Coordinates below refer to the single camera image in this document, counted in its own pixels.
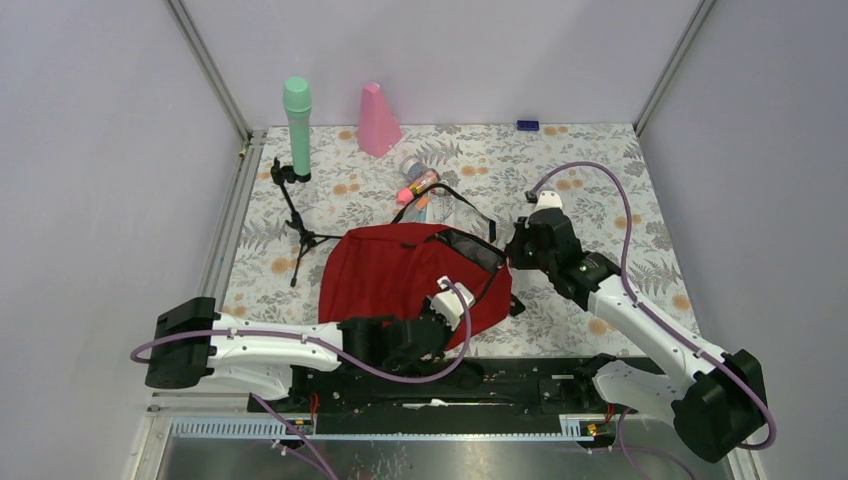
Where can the small blue block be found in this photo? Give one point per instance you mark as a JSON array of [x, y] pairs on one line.
[[527, 125]]

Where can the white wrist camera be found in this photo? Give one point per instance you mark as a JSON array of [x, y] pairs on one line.
[[452, 301], [544, 200]]

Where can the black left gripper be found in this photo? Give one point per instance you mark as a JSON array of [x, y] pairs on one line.
[[428, 311]]

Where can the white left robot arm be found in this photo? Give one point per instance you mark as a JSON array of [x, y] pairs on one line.
[[195, 344]]

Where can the pink cone block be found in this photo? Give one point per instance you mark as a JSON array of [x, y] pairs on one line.
[[378, 130]]

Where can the green toy microphone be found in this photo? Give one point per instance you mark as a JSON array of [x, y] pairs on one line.
[[297, 103]]

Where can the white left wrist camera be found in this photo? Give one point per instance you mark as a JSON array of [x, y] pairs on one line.
[[452, 301]]

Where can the black mini tripod stand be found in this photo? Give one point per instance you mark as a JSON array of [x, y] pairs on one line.
[[282, 175]]

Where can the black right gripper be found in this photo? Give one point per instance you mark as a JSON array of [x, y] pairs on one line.
[[515, 248]]

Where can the floral table mat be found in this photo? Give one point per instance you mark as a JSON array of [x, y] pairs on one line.
[[598, 170]]

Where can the red backpack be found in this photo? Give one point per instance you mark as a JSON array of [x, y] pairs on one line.
[[390, 270]]

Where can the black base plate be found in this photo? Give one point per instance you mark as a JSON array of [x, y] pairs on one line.
[[487, 396]]

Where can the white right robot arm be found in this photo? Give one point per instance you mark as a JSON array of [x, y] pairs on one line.
[[714, 400]]

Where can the pink capped tube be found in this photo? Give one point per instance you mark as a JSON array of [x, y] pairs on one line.
[[407, 194]]

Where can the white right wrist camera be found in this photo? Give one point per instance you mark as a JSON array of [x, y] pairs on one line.
[[544, 200]]

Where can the clear glitter jar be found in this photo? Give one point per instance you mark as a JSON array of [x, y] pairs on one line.
[[412, 168]]

